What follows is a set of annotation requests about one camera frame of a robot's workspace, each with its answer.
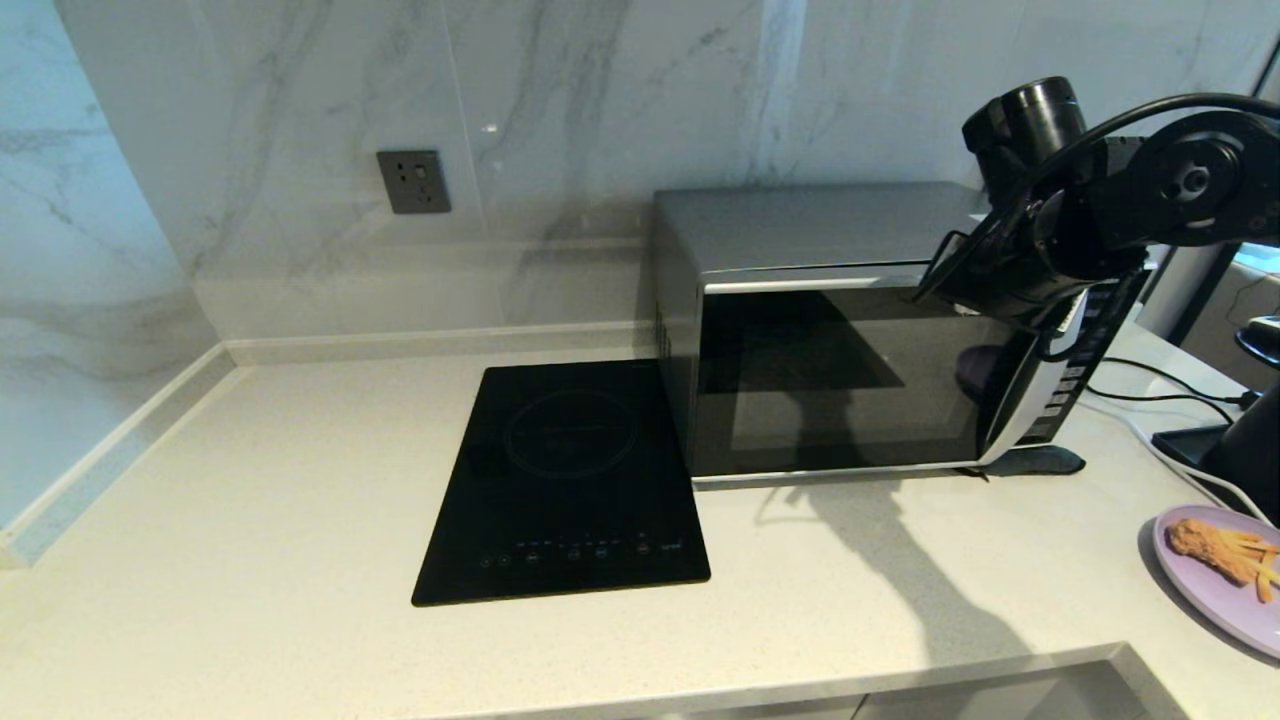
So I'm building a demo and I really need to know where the fried chicken piece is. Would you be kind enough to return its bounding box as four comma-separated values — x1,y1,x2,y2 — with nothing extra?
1167,518,1256,586

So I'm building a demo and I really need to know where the grey single wall socket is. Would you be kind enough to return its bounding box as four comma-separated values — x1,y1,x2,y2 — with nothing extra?
376,150,452,216

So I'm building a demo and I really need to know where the white power cable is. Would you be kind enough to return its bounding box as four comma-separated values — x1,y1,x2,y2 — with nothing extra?
1078,400,1280,531

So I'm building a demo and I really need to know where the dark vertical frame post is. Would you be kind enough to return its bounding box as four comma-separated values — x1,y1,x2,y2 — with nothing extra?
1135,40,1280,346

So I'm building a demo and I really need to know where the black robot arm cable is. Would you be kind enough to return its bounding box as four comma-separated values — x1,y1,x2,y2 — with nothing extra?
912,93,1280,363

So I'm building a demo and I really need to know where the lavender plate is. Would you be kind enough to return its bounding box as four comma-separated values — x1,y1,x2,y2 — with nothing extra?
1152,503,1280,661

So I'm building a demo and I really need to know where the black induction cooktop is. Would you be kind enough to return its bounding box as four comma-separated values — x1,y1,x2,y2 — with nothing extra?
411,360,713,608

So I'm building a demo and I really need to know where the thin black cable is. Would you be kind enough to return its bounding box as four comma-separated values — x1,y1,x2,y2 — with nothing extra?
1100,357,1236,421
1085,390,1261,409

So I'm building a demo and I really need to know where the silver microwave oven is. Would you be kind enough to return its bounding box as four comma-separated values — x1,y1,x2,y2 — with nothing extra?
652,183,1151,488

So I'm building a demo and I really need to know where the black stand base with cables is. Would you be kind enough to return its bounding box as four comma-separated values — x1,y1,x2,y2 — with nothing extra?
1152,425,1280,526

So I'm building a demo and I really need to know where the dark grey foot mat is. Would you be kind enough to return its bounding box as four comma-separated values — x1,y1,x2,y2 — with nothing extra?
960,446,1088,481

